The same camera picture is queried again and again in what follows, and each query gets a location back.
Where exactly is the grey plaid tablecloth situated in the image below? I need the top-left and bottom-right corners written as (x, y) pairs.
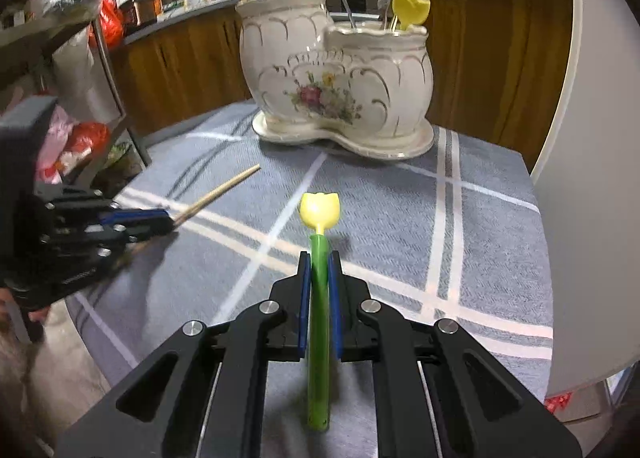
top-left (65, 100), bottom-right (556, 458)

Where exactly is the small red packet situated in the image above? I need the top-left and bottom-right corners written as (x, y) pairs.
top-left (544, 389), bottom-right (576, 421)

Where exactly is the yellow tulip green-handled utensil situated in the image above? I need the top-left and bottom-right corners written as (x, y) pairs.
top-left (299, 192), bottom-right (342, 431)
top-left (391, 0), bottom-right (432, 32)

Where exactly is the long wooden kitchen cabinet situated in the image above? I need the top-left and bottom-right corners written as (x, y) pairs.
top-left (110, 12), bottom-right (251, 139)

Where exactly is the white floral ceramic utensil holder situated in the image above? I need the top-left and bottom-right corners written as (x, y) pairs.
top-left (235, 0), bottom-right (436, 159)

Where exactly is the pink plastic bag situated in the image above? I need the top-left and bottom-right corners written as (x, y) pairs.
top-left (35, 105), bottom-right (76, 183)

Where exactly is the white plastic bag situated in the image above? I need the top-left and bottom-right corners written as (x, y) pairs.
top-left (50, 28), bottom-right (108, 123)

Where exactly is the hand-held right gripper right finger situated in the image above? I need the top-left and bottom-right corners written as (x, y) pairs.
top-left (327, 250), bottom-right (583, 458)

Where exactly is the white panel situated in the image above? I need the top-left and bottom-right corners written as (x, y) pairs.
top-left (530, 0), bottom-right (640, 396)

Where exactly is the person's left hand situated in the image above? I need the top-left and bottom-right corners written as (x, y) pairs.
top-left (0, 288), bottom-right (51, 336)

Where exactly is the metal shelf rack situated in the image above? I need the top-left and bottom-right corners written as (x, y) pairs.
top-left (0, 0), bottom-right (151, 173)

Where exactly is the short wooden kitchen cabinet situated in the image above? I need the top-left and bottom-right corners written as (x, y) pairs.
top-left (425, 0), bottom-right (571, 173)

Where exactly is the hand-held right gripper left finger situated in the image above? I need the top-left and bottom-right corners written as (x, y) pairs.
top-left (56, 250), bottom-right (313, 458)

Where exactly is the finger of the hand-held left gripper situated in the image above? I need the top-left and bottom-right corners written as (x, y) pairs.
top-left (47, 192), bottom-right (171, 229)
top-left (42, 219), bottom-right (174, 259)

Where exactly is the red plastic bag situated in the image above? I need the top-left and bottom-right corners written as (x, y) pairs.
top-left (65, 122), bottom-right (112, 159)
top-left (89, 0), bottom-right (124, 49)

